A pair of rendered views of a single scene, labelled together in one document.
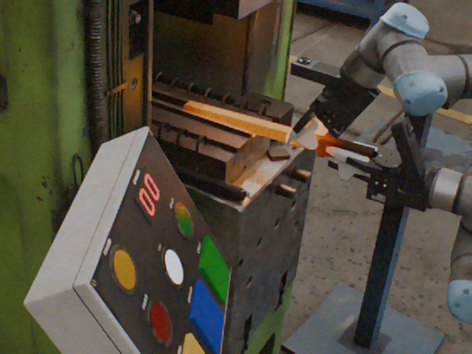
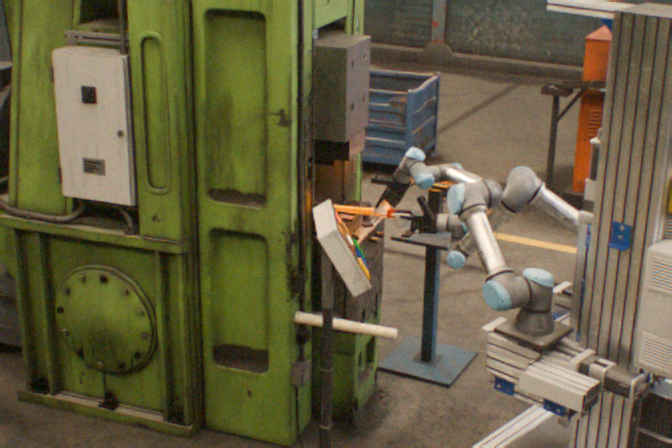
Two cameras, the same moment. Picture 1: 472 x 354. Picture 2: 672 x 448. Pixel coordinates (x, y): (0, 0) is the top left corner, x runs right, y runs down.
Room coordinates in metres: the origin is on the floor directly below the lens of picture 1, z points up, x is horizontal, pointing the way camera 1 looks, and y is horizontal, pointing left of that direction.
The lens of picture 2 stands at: (-3.07, 0.65, 2.59)
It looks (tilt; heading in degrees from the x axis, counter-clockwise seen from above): 21 degrees down; 352
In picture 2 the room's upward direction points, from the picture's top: 1 degrees clockwise
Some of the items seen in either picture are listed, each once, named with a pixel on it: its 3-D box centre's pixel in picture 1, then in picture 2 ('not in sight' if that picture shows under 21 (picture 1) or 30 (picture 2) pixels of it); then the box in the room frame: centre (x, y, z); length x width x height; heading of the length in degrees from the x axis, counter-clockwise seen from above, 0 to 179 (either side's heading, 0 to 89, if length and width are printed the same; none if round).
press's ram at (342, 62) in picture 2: not in sight; (315, 82); (1.36, 0.10, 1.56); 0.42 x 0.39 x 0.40; 62
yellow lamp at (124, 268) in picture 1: (124, 269); not in sight; (0.58, 0.09, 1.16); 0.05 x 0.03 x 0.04; 152
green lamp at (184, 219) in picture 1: (184, 221); not in sight; (0.78, 0.04, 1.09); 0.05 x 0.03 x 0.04; 152
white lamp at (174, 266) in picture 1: (173, 266); not in sight; (0.68, 0.05, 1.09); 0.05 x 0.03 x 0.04; 152
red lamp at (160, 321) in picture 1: (160, 322); not in sight; (0.58, 0.05, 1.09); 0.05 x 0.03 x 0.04; 152
